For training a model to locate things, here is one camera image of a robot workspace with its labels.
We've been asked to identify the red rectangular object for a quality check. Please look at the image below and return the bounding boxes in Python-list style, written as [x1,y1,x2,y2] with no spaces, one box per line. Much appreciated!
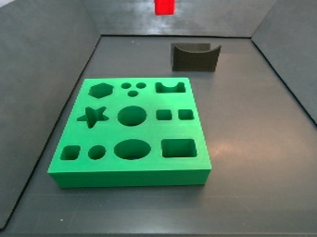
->
[156,0,176,15]

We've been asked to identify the green shape-sorter board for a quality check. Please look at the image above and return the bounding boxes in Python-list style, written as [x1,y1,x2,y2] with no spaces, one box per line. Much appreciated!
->
[49,78,212,188]

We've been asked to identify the dark U-shaped block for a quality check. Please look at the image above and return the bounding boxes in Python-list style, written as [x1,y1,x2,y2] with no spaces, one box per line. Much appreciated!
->
[172,43,223,72]

